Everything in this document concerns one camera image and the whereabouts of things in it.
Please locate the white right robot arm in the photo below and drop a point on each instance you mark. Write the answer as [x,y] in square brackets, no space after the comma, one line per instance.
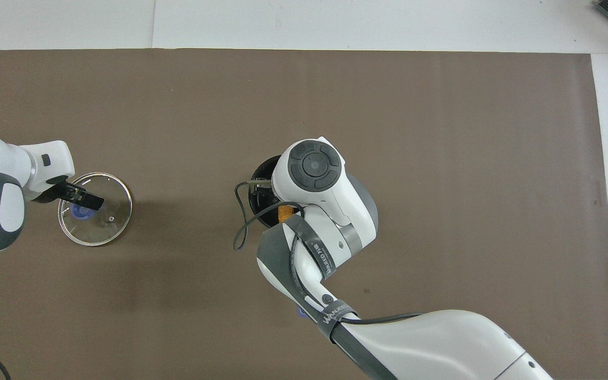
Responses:
[335,211]

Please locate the yellow corn cob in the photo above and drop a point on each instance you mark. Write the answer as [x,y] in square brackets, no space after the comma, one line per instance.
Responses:
[285,214]

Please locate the brown table mat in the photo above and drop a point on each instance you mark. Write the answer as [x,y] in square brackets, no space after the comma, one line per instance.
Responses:
[441,132]

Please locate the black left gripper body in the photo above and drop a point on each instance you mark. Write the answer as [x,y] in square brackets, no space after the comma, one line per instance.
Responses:
[50,191]

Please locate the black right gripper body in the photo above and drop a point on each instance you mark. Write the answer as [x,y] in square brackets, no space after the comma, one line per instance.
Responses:
[267,198]

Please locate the glass lid with blue knob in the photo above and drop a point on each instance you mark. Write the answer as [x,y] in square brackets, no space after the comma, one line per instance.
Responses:
[108,221]

